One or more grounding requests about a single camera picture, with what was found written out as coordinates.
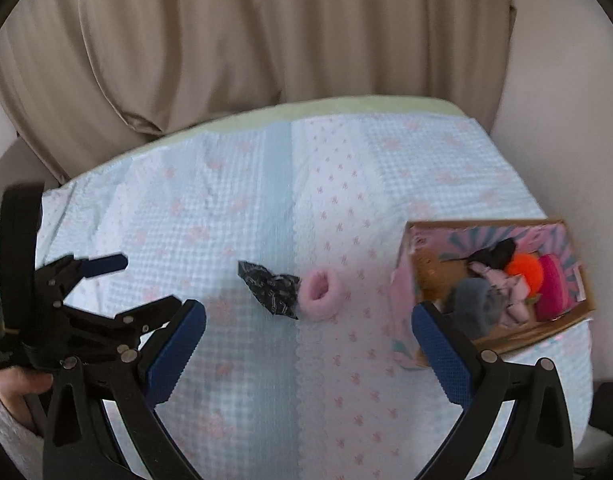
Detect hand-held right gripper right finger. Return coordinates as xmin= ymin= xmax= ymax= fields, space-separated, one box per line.
xmin=411 ymin=301 xmax=575 ymax=480

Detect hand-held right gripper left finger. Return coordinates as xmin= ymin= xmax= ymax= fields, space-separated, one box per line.
xmin=42 ymin=299 xmax=208 ymax=480

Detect magenta cloth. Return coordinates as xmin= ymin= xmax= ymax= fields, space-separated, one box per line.
xmin=533 ymin=253 xmax=580 ymax=321

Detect light green bed sheet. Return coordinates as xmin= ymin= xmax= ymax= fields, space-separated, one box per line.
xmin=0 ymin=93 xmax=468 ymax=271

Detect beige curtain panel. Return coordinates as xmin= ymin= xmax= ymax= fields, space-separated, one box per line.
xmin=0 ymin=0 xmax=160 ymax=187
xmin=76 ymin=0 xmax=518 ymax=137

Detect pink printed cardboard box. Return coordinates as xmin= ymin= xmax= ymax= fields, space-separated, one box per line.
xmin=389 ymin=218 xmax=598 ymax=370

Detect checked floral blanket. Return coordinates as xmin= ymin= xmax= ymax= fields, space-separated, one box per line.
xmin=0 ymin=112 xmax=595 ymax=480

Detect grey sock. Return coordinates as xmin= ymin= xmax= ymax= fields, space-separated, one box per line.
xmin=443 ymin=278 xmax=507 ymax=339

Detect black patterned scrunchie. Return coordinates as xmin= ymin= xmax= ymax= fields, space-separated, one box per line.
xmin=237 ymin=259 xmax=302 ymax=320

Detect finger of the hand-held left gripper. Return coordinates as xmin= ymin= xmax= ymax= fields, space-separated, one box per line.
xmin=34 ymin=253 xmax=130 ymax=307
xmin=60 ymin=295 xmax=184 ymax=357

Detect plain black scrunchie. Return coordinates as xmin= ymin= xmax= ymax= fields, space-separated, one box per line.
xmin=441 ymin=237 xmax=518 ymax=271

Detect pink fluffy scrunchie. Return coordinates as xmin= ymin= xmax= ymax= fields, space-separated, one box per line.
xmin=298 ymin=268 xmax=343 ymax=320

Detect pink socks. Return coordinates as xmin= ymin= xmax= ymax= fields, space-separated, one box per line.
xmin=468 ymin=265 xmax=535 ymax=330

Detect person's left hand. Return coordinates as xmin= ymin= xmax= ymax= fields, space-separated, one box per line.
xmin=0 ymin=369 xmax=55 ymax=432

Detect orange pom-pom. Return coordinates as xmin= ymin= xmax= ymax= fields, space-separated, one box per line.
xmin=504 ymin=253 xmax=544 ymax=294

